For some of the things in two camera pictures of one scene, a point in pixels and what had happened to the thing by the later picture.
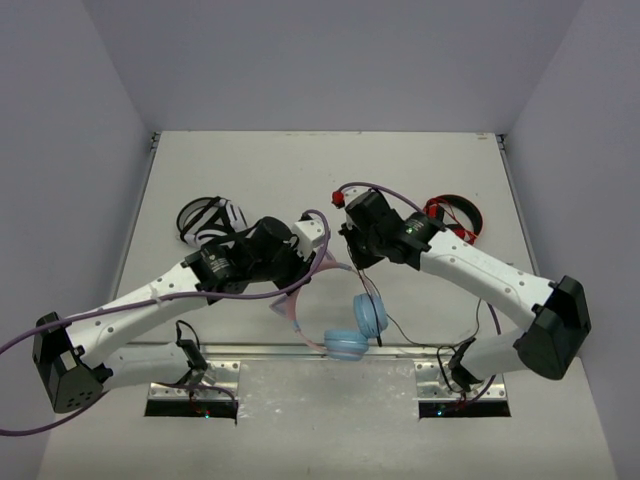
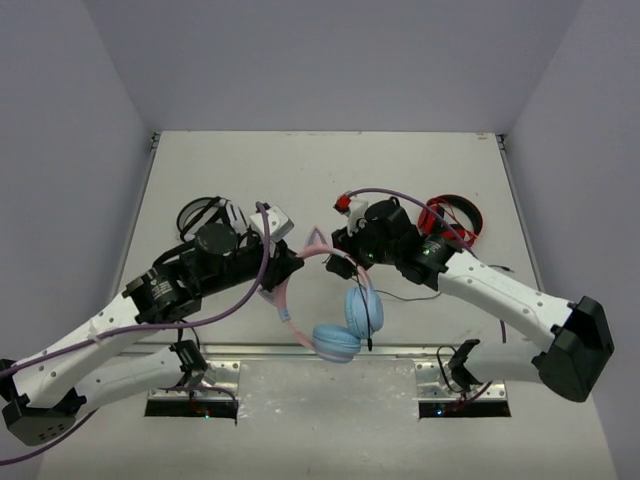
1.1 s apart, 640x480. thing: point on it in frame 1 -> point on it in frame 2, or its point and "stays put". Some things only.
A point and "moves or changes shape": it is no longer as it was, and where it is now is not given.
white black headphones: x=202 y=220 stays put
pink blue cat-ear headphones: x=346 y=345 moves or changes shape
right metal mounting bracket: x=434 y=381 stays put
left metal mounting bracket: x=219 y=381 stays put
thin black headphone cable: x=394 y=321 -> x=369 y=338
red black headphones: x=437 y=206 stays put
